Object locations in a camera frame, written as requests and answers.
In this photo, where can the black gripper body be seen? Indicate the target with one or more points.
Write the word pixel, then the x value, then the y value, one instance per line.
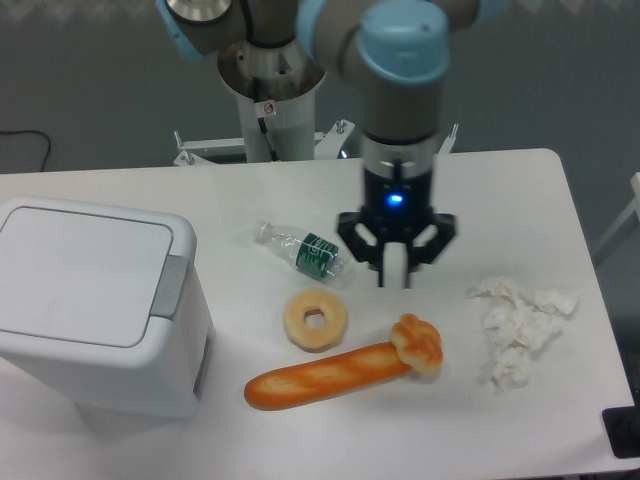
pixel 401 203

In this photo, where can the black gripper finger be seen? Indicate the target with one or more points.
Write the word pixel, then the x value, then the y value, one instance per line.
pixel 417 254
pixel 361 250

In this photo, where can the white push-lid trash can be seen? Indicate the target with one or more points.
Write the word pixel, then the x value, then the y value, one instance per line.
pixel 104 304

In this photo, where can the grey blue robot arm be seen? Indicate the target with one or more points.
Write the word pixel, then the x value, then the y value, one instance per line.
pixel 394 54

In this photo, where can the clear plastic bottle green label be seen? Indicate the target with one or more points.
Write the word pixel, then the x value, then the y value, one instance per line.
pixel 306 252

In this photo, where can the crumpled white tissue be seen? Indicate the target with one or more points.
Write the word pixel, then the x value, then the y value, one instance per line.
pixel 519 325

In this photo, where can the knotted bread roll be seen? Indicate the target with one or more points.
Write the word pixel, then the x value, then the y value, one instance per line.
pixel 418 343

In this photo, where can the long orange baguette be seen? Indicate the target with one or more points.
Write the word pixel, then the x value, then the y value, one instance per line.
pixel 326 378

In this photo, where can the white furniture piece right edge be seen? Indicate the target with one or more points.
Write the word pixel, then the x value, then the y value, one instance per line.
pixel 620 229

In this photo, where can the black device at table edge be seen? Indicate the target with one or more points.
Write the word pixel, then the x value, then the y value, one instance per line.
pixel 622 428

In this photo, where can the white metal base frame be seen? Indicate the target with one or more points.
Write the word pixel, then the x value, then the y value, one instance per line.
pixel 340 142

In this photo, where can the pale ring doughnut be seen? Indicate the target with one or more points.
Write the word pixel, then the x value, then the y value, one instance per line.
pixel 315 320

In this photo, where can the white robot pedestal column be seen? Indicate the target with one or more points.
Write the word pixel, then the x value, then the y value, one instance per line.
pixel 275 92

